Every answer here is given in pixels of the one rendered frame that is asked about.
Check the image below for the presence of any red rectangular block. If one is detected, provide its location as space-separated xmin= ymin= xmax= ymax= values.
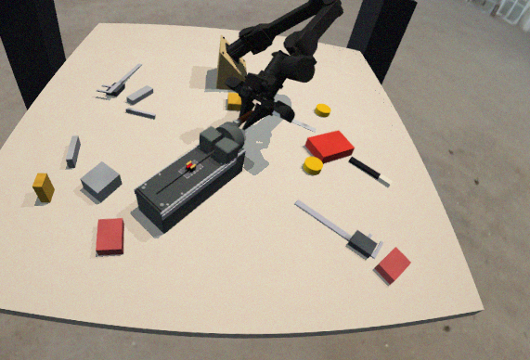
xmin=304 ymin=131 xmax=354 ymax=163
xmin=96 ymin=218 xmax=124 ymax=255
xmin=374 ymin=247 xmax=411 ymax=285

